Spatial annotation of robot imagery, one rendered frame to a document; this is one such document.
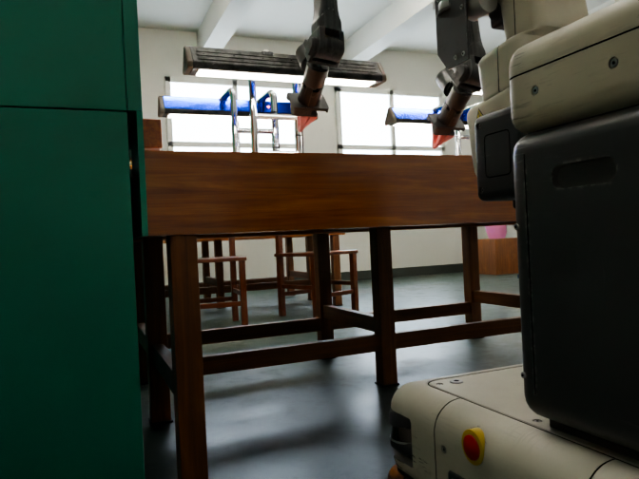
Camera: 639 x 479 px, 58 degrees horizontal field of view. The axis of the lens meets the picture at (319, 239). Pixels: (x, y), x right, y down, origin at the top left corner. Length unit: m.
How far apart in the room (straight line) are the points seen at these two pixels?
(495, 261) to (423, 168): 5.94
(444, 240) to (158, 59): 4.31
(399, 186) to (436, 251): 6.47
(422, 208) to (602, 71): 0.86
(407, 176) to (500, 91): 0.46
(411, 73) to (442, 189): 6.57
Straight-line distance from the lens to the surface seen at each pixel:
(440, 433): 0.99
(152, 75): 6.91
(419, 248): 7.81
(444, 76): 1.70
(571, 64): 0.78
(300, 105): 1.51
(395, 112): 2.56
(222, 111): 2.25
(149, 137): 1.43
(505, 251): 7.53
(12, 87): 1.28
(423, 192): 1.53
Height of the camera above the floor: 0.56
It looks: level
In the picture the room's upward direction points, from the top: 3 degrees counter-clockwise
